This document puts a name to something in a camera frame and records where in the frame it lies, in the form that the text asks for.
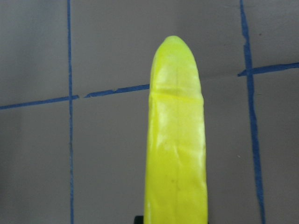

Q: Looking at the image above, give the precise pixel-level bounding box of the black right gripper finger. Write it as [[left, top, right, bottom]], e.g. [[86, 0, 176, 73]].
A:
[[134, 216, 143, 224]]

